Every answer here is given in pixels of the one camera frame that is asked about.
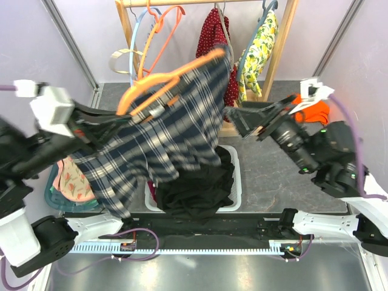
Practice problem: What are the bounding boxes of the light blue hanger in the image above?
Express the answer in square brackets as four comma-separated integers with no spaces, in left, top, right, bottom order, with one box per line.
[129,8,157,86]

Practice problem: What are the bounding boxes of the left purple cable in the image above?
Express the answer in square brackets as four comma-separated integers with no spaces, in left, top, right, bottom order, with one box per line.
[0,84,160,289]

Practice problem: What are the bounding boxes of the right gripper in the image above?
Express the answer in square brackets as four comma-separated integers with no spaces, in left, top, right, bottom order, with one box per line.
[223,93,321,173]

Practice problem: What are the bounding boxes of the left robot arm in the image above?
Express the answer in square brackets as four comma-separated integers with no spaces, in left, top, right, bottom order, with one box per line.
[1,104,133,278]

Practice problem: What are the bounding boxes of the orange hanger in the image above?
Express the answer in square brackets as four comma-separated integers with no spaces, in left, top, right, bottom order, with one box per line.
[137,1,186,80]
[116,48,226,116]

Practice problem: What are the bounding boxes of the white slotted cable duct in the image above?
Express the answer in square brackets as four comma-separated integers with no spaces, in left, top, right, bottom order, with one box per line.
[70,241,286,255]

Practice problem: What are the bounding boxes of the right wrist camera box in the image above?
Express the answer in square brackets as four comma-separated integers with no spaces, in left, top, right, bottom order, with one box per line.
[289,77,335,115]

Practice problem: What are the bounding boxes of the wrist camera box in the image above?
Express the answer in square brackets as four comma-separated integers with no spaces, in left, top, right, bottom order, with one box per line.
[13,79,75,138]
[289,77,335,115]

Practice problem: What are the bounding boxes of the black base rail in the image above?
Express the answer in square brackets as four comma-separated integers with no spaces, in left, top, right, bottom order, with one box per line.
[118,212,309,250]

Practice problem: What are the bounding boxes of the navy plaid skirt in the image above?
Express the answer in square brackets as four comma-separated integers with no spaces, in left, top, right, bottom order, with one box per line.
[72,45,230,218]

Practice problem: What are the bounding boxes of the white plastic laundry basket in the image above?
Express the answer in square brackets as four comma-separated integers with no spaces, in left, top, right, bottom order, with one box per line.
[144,145,243,213]

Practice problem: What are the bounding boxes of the blue-grey hanger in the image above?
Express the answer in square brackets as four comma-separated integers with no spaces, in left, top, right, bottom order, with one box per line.
[234,0,279,81]

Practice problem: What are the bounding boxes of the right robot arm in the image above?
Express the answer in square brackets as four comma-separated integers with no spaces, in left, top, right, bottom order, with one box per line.
[224,95,387,256]

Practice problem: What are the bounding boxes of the magenta pleated skirt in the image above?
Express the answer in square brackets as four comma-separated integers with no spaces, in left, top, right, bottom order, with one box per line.
[147,181,156,201]

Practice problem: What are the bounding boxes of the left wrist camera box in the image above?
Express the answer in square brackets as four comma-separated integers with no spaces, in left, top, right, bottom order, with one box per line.
[13,79,75,138]

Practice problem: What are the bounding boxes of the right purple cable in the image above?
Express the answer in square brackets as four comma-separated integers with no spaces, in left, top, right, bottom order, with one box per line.
[272,92,388,263]

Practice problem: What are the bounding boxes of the black skirt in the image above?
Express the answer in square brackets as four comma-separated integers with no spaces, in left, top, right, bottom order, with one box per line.
[154,146,238,221]

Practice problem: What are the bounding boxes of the grey hanger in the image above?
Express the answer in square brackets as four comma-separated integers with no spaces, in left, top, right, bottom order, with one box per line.
[214,3,235,71]

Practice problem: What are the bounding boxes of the floral tulip cloth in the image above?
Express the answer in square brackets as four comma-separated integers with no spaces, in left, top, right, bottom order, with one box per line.
[53,157,95,203]

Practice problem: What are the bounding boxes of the wooden clothes rack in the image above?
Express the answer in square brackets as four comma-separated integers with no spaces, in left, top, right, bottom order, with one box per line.
[115,0,301,138]

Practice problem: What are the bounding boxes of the red polka dot garment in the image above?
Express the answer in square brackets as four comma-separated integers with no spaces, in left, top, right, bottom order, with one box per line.
[196,8,238,120]

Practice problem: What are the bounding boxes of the orange cloth on floor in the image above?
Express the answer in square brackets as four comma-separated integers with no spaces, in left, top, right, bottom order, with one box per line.
[292,101,330,125]

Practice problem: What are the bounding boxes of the teal plastic tub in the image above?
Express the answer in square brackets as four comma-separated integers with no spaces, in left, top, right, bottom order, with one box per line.
[44,164,102,213]

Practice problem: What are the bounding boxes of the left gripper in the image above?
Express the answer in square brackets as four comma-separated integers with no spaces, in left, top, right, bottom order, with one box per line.
[15,95,137,176]

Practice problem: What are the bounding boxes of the lemon print garment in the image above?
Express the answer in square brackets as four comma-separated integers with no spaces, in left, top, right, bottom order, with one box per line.
[236,9,279,105]

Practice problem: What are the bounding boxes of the purple cable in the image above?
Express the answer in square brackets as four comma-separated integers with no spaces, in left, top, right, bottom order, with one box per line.
[272,92,388,263]
[0,84,160,289]

